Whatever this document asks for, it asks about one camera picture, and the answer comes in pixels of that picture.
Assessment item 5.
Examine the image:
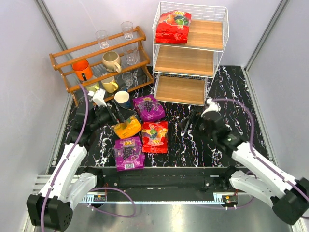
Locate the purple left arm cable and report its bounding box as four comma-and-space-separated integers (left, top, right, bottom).
40, 84, 137, 232

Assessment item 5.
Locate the orange candy bag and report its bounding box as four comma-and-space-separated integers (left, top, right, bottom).
112, 115, 141, 139

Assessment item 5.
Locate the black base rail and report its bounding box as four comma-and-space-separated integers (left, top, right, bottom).
74, 166, 235, 192

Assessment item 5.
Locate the clear glass middle shelf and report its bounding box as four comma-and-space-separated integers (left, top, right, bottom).
123, 44, 138, 65

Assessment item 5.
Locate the yellow mug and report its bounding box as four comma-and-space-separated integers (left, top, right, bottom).
101, 76, 119, 93

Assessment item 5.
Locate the orange mug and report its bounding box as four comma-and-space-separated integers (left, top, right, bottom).
72, 59, 93, 81

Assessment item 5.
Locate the clear glass bottom shelf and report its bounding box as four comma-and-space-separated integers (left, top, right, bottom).
122, 72, 133, 88

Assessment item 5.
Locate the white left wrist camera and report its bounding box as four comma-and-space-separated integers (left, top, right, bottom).
88, 88, 107, 107

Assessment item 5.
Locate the purple candy bag back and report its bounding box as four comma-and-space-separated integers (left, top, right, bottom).
133, 94, 166, 122

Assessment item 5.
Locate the white wire wooden shelf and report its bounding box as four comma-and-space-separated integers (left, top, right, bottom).
152, 1, 229, 105

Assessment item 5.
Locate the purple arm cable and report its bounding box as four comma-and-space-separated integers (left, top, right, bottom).
200, 98, 309, 210
40, 84, 137, 232

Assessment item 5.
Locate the purple candy bag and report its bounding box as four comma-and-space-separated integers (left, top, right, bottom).
133, 94, 166, 122
114, 136, 145, 172

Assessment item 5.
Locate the clear glass shelf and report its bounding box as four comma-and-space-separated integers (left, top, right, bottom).
122, 72, 133, 88
123, 44, 138, 65

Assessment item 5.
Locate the blue mug white inside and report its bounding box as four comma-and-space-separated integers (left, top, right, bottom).
114, 91, 131, 109

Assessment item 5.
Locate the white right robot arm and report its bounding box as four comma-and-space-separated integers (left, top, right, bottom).
180, 111, 309, 225

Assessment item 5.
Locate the clear glass top right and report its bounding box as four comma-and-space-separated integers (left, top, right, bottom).
121, 21, 134, 40

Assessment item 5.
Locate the clear glass top left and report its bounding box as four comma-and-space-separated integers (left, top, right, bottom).
95, 30, 109, 49

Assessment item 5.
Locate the clear glass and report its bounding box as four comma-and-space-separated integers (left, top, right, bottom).
121, 21, 134, 40
95, 30, 109, 49

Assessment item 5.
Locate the pale green mug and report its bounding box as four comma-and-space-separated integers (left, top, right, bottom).
85, 82, 100, 92

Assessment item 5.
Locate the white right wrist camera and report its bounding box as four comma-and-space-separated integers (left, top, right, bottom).
201, 98, 219, 117

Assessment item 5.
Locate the beige round mug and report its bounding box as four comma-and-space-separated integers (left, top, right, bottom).
102, 51, 122, 73

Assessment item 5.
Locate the purple candy bag front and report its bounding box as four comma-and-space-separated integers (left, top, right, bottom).
114, 136, 145, 172

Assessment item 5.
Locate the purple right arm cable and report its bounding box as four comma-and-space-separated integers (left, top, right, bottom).
200, 98, 309, 210

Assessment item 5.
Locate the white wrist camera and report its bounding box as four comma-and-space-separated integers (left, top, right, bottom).
88, 88, 107, 107
201, 98, 219, 117

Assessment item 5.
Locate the wooden cup rack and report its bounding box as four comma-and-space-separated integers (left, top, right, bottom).
49, 26, 153, 106

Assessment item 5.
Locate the red candy bag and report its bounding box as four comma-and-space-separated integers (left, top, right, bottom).
141, 121, 168, 154
155, 10, 192, 44

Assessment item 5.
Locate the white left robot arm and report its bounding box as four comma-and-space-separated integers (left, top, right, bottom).
26, 101, 125, 232

